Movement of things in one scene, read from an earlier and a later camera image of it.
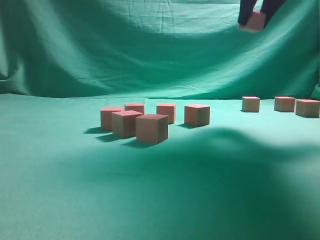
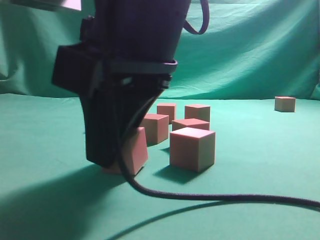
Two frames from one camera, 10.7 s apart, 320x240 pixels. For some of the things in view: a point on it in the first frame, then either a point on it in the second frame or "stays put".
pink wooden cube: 169,109 stays put
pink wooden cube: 250,104 → 134,154
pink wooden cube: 255,24 → 190,123
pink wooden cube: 196,114 stays put
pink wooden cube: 307,108 → 192,149
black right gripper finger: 245,11 → 107,111
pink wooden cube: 284,103 stays put
